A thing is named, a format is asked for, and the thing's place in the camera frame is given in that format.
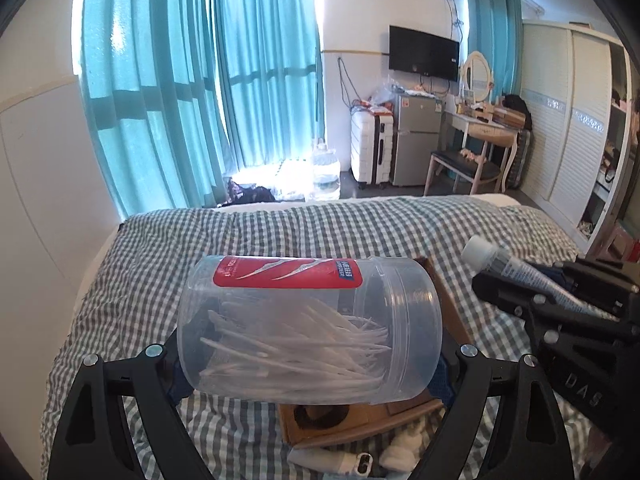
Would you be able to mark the white dressing table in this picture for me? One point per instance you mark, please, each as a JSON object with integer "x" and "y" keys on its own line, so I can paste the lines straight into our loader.
{"x": 480, "y": 127}

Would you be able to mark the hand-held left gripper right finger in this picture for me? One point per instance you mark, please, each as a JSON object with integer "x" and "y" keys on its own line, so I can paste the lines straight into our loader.
{"x": 442, "y": 385}

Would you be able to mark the black wall television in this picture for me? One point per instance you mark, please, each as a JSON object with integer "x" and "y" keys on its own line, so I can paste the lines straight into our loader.
{"x": 422, "y": 52}

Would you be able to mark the large clear water bottle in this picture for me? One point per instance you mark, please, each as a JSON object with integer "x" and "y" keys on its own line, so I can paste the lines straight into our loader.
{"x": 326, "y": 170}

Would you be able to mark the wooden chair black seat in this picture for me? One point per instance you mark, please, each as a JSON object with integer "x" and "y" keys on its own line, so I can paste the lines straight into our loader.
{"x": 465, "y": 165}

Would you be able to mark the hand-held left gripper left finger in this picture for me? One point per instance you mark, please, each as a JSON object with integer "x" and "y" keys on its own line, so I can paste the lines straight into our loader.
{"x": 176, "y": 386}

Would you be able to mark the pack of water bottles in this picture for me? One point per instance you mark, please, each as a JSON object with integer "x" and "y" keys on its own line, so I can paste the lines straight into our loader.
{"x": 295, "y": 180}

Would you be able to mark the white cotton pads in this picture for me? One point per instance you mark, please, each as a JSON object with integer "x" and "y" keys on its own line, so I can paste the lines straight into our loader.
{"x": 402, "y": 447}

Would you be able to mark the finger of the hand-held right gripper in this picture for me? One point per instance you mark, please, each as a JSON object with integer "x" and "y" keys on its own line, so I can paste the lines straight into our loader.
{"x": 600, "y": 285}
{"x": 505, "y": 292}

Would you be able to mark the black bag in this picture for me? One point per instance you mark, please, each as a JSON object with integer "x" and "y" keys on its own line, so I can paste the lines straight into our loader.
{"x": 517, "y": 107}

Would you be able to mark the white cap ointment tube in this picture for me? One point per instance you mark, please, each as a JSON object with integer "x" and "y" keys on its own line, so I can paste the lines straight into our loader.
{"x": 520, "y": 271}

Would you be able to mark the white slatted wardrobe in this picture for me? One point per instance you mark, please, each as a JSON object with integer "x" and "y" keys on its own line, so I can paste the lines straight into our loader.
{"x": 570, "y": 120}

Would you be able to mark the dark clothes pile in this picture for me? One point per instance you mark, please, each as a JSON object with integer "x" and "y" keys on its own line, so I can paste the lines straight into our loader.
{"x": 250, "y": 192}

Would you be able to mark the teal window curtain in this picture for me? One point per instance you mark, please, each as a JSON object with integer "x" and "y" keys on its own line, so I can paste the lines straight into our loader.
{"x": 270, "y": 60}
{"x": 145, "y": 85}
{"x": 487, "y": 25}

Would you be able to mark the clear plastic bag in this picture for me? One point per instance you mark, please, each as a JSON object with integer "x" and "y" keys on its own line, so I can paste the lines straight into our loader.
{"x": 385, "y": 95}

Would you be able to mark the small white tube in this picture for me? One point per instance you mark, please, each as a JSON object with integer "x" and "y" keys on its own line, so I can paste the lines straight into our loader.
{"x": 320, "y": 460}

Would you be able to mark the silver mini fridge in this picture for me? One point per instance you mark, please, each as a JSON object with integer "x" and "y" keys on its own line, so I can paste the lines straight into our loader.
{"x": 415, "y": 140}

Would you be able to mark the clear plastic floss pick jar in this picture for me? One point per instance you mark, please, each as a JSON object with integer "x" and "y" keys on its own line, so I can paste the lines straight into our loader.
{"x": 310, "y": 330}

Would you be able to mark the white suitcase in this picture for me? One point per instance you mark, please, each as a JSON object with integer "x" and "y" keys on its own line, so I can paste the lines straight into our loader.
{"x": 370, "y": 145}

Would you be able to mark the checked grey bed sheet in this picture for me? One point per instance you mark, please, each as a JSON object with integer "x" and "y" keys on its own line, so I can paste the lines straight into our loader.
{"x": 300, "y": 230}

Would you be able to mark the oval table mirror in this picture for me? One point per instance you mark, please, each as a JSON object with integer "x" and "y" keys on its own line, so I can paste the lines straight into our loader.
{"x": 476, "y": 74}

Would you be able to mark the red plastic stool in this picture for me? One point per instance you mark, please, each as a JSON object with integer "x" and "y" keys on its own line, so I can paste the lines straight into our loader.
{"x": 625, "y": 245}

